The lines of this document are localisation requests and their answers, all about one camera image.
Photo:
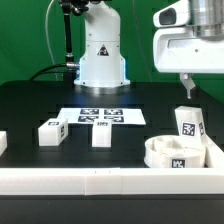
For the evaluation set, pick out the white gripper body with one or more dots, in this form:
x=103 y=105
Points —
x=177 y=50

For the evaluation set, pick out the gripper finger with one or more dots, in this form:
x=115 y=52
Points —
x=186 y=80

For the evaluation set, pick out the white round stool seat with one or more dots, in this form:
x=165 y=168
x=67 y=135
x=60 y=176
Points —
x=169 y=151

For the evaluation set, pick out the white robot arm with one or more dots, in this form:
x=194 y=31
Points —
x=102 y=68

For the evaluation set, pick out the paper sheet with markers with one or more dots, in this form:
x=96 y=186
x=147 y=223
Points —
x=88 y=115

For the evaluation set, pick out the white U-shaped fence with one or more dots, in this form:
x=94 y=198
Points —
x=117 y=181

